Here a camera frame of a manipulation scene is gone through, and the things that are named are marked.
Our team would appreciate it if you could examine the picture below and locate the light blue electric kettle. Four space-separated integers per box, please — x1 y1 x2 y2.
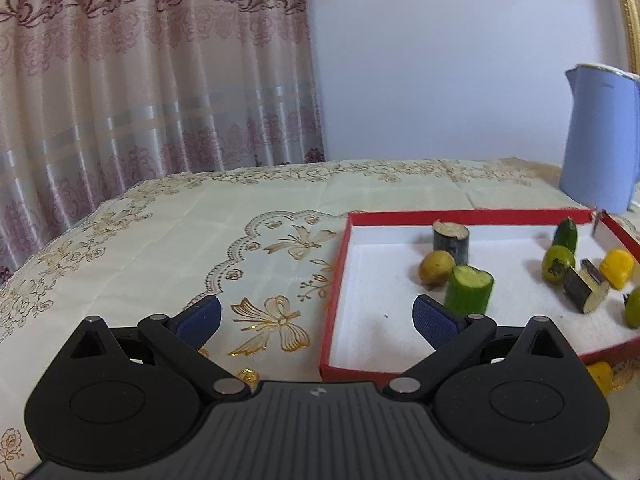
557 62 640 216

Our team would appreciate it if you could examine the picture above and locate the cut cucumber piece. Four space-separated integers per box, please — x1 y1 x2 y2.
444 265 495 317

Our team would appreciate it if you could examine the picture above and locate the yellow pepper piece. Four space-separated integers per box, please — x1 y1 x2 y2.
586 361 615 398

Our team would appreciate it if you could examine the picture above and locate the gold ornate frame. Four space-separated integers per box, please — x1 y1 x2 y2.
607 0 640 76

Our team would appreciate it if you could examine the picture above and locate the red cardboard box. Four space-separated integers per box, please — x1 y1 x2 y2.
319 208 640 376

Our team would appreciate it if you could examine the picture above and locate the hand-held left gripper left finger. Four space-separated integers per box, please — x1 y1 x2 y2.
65 294 251 403

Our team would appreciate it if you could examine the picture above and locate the pink floral curtain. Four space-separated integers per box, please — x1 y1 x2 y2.
0 0 328 273

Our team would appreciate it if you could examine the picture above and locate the green orange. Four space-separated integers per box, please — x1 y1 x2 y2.
622 287 640 330
541 245 577 286

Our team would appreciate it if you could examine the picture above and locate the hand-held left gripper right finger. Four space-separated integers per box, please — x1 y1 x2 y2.
382 295 581 403

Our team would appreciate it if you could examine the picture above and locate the dark purple sugarcane piece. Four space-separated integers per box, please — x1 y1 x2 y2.
432 219 472 267
563 258 611 315

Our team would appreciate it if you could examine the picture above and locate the large tan longan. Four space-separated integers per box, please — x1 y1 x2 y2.
418 251 457 289

